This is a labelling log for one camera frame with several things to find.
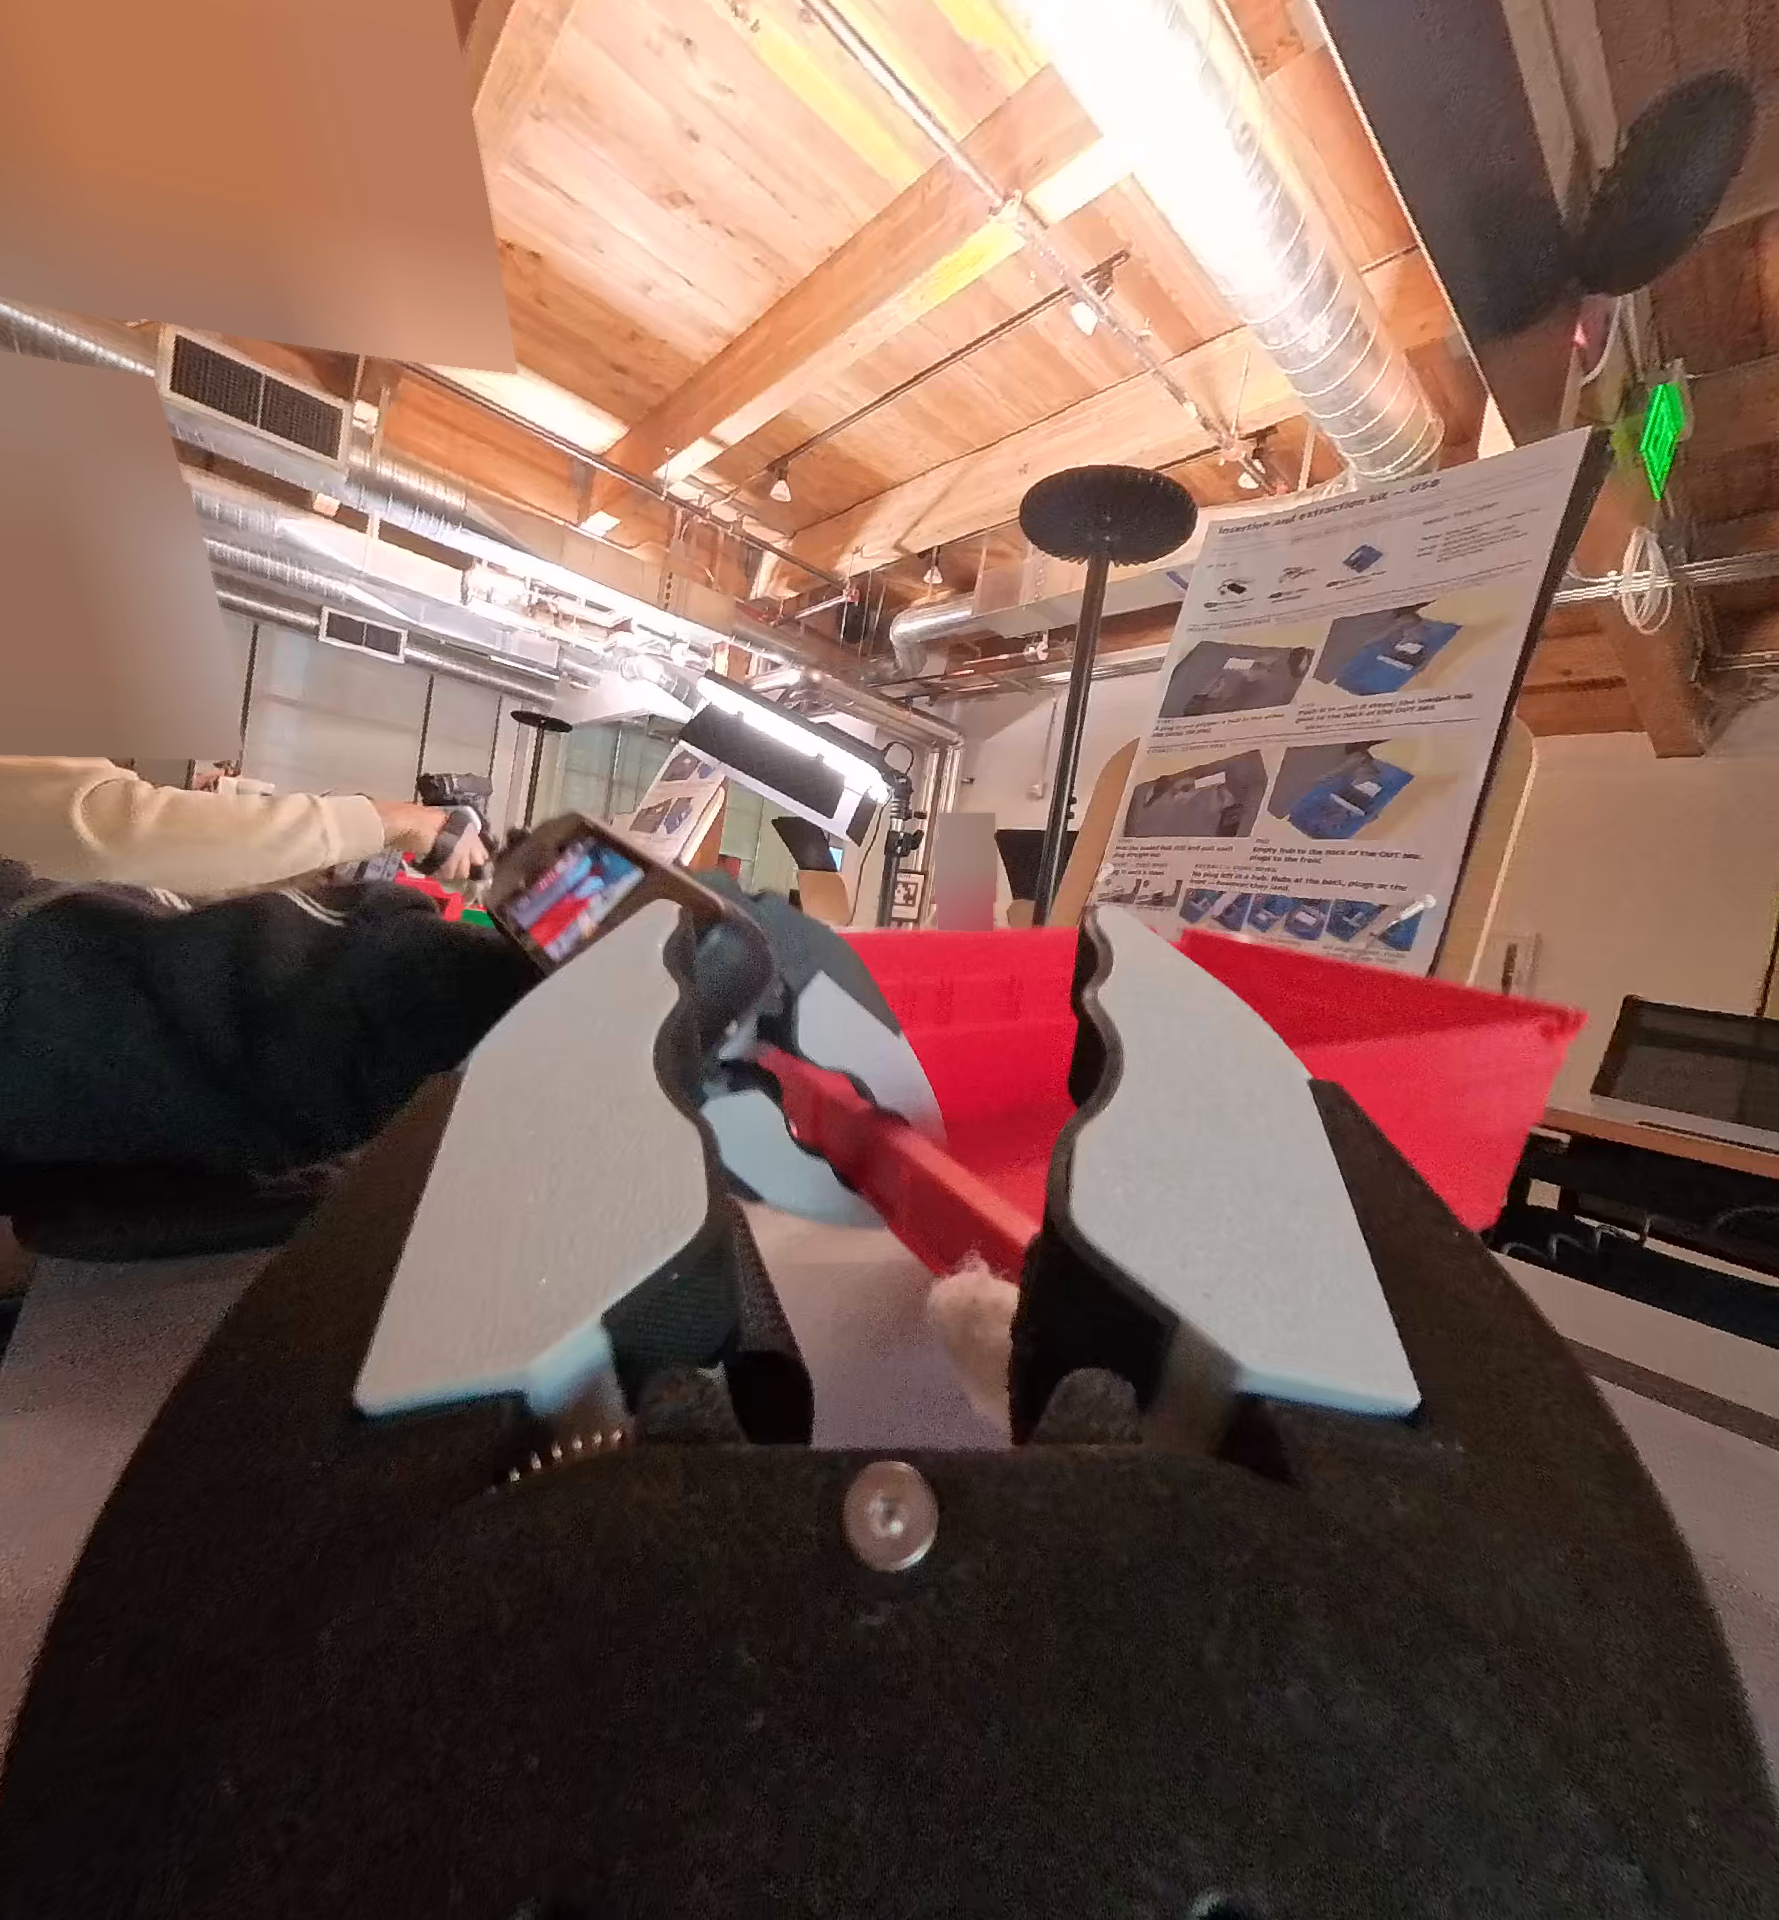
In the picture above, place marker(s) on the black pole stand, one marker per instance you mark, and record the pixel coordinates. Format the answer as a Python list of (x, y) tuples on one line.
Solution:
[(544, 739), (1107, 520)]

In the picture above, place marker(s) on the black office chair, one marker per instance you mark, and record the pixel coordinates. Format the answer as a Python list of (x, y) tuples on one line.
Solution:
[(1730, 1072)]

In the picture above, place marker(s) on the bright light panel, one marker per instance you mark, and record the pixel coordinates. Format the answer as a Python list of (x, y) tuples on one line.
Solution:
[(790, 760)]

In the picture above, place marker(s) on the white air vent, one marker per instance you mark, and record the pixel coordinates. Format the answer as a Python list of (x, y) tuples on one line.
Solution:
[(254, 391)]

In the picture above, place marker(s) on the instruction sheet on stand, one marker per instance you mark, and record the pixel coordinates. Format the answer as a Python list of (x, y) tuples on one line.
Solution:
[(685, 802), (1355, 674)]

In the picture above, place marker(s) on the person's right hand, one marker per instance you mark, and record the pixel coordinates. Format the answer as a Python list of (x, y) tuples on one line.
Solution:
[(971, 1316)]

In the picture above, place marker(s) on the long wooden desk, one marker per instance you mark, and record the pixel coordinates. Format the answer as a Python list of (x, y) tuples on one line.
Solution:
[(1699, 1146)]

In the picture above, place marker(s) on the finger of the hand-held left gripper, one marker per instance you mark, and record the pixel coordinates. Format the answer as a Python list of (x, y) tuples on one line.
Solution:
[(875, 1052), (790, 1170)]

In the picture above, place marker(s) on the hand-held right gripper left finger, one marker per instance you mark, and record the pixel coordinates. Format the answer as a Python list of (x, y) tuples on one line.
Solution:
[(544, 1189)]

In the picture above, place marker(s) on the person's left forearm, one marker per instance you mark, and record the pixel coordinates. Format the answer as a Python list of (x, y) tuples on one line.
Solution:
[(201, 1037)]

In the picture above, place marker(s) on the red plastic bin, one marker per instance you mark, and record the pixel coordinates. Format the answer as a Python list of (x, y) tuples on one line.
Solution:
[(1430, 1082)]

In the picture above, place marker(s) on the silver air duct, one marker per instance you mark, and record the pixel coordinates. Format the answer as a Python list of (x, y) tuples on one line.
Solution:
[(1307, 269)]

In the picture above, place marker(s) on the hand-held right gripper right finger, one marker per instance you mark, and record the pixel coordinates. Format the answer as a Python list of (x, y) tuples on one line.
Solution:
[(1238, 1198)]

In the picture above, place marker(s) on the green exit sign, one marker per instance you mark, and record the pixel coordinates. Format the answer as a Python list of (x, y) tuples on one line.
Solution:
[(1665, 430)]

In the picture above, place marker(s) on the black round speaker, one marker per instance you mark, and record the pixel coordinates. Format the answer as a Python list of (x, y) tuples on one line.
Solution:
[(1669, 176)]

